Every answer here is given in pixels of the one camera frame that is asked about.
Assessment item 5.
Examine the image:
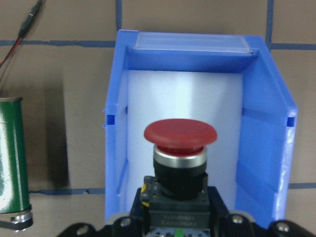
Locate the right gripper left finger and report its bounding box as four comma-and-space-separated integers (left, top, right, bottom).
129, 188, 150, 237

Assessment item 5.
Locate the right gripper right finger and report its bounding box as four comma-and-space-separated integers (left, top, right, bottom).
205, 186, 229, 237

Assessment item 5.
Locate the red push button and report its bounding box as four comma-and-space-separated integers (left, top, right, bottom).
140, 118, 217, 234

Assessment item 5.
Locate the green conveyor belt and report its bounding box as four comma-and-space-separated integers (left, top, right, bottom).
0, 97, 34, 233

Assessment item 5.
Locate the blue bin right side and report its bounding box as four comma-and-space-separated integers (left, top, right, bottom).
105, 30, 298, 228

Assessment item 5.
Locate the red black wire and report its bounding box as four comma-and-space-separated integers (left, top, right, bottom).
0, 0, 46, 67

